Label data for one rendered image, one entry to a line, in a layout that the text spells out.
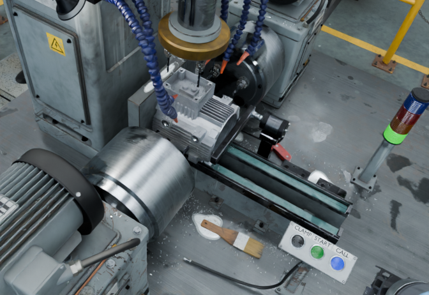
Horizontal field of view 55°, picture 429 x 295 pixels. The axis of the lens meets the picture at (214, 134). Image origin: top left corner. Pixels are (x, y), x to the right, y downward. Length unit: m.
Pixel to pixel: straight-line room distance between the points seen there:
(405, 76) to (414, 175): 1.99
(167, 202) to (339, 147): 0.84
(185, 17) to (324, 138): 0.84
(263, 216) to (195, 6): 0.66
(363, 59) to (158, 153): 2.77
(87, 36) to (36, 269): 0.56
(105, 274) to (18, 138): 0.81
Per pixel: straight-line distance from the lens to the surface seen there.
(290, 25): 1.47
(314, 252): 1.02
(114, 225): 0.88
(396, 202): 1.56
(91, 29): 1.03
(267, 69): 1.33
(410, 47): 3.97
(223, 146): 1.18
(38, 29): 1.16
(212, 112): 1.16
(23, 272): 0.69
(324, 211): 1.32
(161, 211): 0.97
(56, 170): 0.71
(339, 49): 3.58
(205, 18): 0.99
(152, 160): 0.97
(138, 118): 1.14
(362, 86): 1.93
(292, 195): 1.32
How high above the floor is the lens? 1.93
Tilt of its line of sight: 48 degrees down
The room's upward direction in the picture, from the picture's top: 11 degrees clockwise
